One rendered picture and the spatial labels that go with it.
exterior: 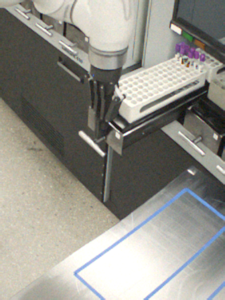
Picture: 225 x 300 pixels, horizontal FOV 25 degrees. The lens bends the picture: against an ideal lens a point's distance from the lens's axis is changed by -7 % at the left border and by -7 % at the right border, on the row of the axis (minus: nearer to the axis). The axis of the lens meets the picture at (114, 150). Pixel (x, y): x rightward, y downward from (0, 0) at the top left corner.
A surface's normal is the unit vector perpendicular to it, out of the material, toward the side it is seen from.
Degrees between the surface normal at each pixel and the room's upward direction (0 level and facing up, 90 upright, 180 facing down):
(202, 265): 0
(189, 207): 0
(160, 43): 90
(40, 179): 0
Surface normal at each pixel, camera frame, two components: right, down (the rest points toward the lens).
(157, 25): -0.76, 0.42
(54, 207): 0.07, -0.70
